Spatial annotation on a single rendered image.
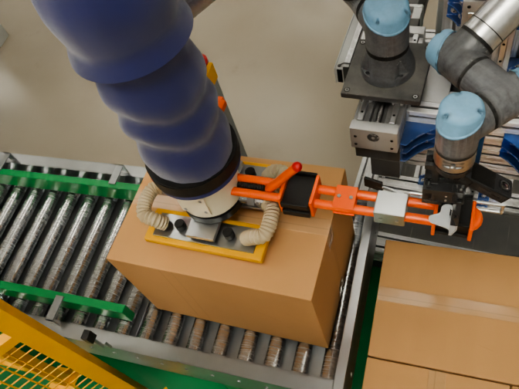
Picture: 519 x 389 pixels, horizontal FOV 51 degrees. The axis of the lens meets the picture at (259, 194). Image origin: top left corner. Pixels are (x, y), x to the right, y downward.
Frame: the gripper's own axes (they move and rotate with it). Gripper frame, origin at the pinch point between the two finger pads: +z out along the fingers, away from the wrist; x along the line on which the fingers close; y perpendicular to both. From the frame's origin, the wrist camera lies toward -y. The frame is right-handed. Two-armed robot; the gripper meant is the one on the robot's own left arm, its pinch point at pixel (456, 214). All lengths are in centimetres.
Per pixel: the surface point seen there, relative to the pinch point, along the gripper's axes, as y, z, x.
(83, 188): 137, 51, -18
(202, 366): 66, 53, 35
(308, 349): 36, 58, 21
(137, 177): 117, 53, -27
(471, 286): -8, 58, -9
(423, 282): 6, 58, -7
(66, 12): 59, -62, 12
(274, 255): 42.6, 17.1, 10.0
